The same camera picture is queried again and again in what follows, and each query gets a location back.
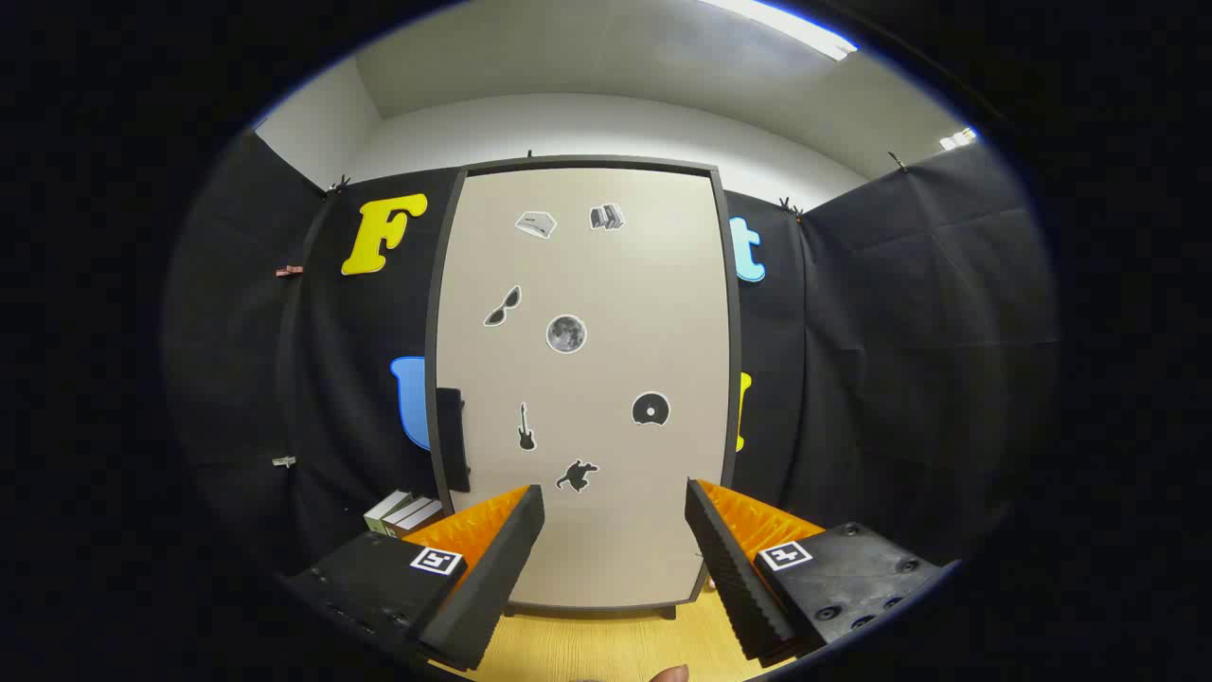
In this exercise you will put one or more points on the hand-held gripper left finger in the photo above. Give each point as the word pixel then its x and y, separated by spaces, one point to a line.
pixel 492 578

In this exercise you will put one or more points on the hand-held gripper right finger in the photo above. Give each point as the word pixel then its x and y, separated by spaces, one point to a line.
pixel 734 578

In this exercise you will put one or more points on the black backdrop cloth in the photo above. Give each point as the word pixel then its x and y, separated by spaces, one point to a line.
pixel 852 379

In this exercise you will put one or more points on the dark grey cabinet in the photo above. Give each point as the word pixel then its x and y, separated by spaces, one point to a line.
pixel 733 332

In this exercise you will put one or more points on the small ceiling light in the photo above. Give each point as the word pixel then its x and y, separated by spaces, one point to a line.
pixel 958 138

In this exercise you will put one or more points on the long ceiling light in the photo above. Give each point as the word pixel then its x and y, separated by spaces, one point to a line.
pixel 786 26

